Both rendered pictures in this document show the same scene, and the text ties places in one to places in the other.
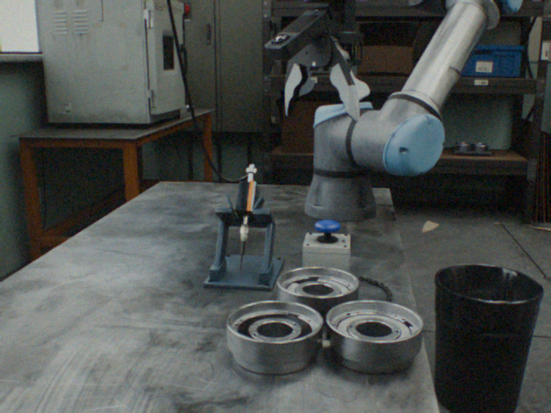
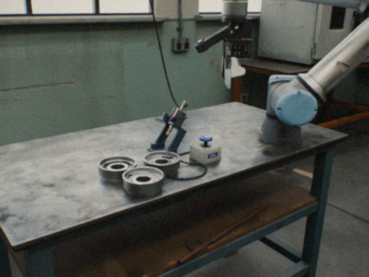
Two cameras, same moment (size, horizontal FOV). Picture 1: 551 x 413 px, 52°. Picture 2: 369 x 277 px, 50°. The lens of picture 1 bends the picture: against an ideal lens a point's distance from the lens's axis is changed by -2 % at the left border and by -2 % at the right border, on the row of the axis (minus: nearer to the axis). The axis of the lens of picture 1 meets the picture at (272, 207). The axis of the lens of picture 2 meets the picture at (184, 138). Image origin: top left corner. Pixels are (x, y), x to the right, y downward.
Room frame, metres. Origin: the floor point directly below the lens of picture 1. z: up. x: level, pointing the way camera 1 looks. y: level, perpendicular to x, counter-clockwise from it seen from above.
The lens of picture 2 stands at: (-0.01, -0.83, 1.27)
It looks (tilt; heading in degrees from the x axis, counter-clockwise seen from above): 19 degrees down; 44
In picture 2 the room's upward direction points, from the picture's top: 1 degrees clockwise
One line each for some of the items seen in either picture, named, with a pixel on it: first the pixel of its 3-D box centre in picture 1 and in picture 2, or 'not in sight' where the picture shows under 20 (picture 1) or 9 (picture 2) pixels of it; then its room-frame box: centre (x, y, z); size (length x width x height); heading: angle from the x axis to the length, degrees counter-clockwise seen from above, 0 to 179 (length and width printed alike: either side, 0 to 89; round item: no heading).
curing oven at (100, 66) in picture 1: (125, 62); (312, 21); (3.14, 0.79, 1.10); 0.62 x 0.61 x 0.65; 172
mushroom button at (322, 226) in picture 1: (327, 237); (205, 143); (0.85, -0.08, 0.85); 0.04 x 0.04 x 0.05
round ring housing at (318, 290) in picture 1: (317, 295); (161, 164); (0.69, -0.06, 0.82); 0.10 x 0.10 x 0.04
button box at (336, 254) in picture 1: (327, 251); (206, 151); (0.85, -0.09, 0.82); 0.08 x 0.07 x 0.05; 172
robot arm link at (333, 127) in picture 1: (344, 134); (285, 93); (1.18, -0.15, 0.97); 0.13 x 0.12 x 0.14; 41
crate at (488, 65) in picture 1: (477, 61); not in sight; (4.15, -1.45, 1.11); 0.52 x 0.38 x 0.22; 82
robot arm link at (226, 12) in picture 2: not in sight; (234, 10); (0.96, -0.08, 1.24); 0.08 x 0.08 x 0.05
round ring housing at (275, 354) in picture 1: (275, 336); (117, 169); (0.58, 0.00, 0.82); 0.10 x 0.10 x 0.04
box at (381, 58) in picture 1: (383, 48); not in sight; (4.23, -0.79, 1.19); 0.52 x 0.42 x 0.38; 82
